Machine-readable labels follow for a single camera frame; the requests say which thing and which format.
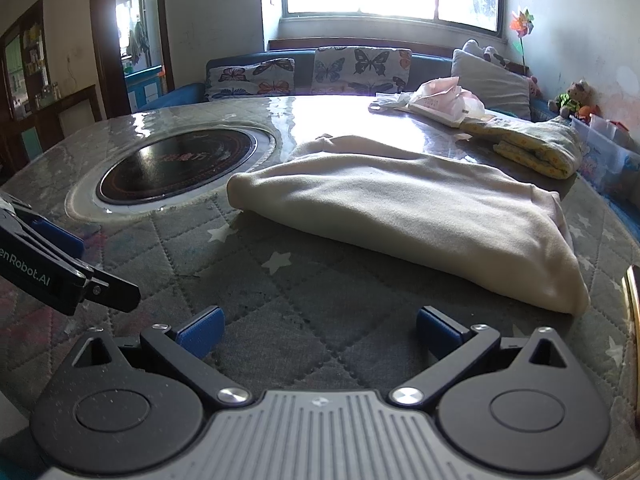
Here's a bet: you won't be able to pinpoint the dark wooden door frame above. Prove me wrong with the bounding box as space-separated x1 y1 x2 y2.
90 0 177 118

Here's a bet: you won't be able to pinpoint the white plastic bag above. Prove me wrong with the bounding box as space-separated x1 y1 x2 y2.
369 91 417 114

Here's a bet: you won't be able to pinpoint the colourful pinwheel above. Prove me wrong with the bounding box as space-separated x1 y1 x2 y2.
510 7 537 77

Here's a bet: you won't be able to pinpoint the cream garment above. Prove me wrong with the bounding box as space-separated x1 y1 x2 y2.
226 133 591 316

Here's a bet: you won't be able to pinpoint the round black induction cooktop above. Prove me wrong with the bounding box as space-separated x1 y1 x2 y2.
65 127 277 222

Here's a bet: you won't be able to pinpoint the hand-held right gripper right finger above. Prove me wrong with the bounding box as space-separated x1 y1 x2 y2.
391 305 574 407

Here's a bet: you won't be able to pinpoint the pink tissue pack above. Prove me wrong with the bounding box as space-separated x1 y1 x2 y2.
407 76 486 129

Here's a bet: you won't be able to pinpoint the gold edged phone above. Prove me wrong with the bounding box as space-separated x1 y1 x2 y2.
622 263 640 363

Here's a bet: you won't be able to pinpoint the teddy bear in green vest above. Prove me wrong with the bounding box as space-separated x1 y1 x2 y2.
548 80 594 119

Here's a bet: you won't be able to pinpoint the small butterfly print cushion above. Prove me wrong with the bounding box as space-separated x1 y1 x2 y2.
205 57 296 101

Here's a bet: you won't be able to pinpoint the grey pillow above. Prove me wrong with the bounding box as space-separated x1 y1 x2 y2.
450 49 534 121

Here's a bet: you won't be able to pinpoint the large butterfly print cushion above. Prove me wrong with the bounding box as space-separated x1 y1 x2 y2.
312 46 414 96

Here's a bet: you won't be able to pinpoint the clear plastic storage box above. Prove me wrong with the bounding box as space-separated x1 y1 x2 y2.
569 112 640 197

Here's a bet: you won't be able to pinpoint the blue sofa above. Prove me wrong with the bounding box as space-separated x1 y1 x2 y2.
160 39 568 123

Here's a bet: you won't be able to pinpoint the white plush toy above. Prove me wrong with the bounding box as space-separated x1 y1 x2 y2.
462 39 512 69

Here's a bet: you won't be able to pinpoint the blue low cabinet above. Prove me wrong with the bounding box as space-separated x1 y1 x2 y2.
125 64 167 111

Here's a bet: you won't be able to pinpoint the yellow patterned folded cloth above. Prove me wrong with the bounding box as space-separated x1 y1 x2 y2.
461 115 584 180

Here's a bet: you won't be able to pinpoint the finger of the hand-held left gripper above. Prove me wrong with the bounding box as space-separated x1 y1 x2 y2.
0 204 94 282
77 260 141 312

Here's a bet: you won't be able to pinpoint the dark wooden cabinet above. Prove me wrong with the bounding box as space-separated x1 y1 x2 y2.
0 0 107 173

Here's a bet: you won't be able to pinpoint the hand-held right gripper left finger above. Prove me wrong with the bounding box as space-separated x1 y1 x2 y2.
71 305 252 407

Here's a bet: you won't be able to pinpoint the hanging clothes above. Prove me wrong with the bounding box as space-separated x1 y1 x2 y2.
127 21 152 67

